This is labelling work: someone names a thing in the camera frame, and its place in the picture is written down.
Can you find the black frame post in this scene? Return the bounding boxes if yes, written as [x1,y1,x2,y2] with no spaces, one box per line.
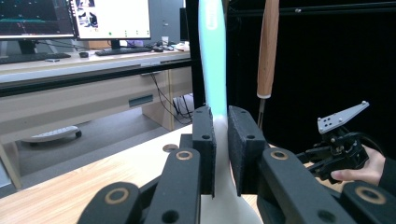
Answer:
[184,0,207,110]

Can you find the wooden handle wire whisk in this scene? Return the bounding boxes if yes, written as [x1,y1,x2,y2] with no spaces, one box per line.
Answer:
[256,0,280,131]

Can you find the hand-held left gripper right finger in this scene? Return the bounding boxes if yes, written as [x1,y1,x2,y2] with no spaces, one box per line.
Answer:
[227,105,269,198]

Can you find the black cables under desk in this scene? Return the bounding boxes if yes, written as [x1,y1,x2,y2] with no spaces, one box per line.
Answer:
[150,72,194,126]

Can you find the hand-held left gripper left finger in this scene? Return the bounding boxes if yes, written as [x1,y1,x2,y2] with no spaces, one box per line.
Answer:
[179,105,218,199]

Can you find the light wooden office desk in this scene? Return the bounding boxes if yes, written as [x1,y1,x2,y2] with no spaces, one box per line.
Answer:
[0,43,196,191]

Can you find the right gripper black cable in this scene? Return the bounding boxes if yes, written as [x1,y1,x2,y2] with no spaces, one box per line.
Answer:
[349,132,385,154]

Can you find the round table grommet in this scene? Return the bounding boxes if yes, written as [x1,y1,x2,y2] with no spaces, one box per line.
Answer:
[162,143,179,154]

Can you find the teal and white spatula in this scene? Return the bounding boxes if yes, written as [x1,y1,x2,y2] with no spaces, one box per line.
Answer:
[197,0,264,224]

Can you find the black curtain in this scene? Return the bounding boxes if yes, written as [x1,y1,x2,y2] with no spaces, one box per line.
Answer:
[225,0,396,160]

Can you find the black keyboard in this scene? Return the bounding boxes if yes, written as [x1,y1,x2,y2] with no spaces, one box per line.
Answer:
[94,46,153,57]
[0,51,72,65]

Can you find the black horizontal frame bar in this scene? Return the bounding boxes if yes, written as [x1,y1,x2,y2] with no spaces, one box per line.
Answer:
[0,58,192,98]

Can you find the white wheeled board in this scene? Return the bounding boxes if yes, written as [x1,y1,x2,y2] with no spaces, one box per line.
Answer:
[21,125,83,145]

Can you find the dark screen monitor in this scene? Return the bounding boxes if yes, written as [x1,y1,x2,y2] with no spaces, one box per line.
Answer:
[0,0,76,55]

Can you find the bright screen monitor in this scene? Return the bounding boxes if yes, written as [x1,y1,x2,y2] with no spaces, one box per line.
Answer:
[69,0,152,50]

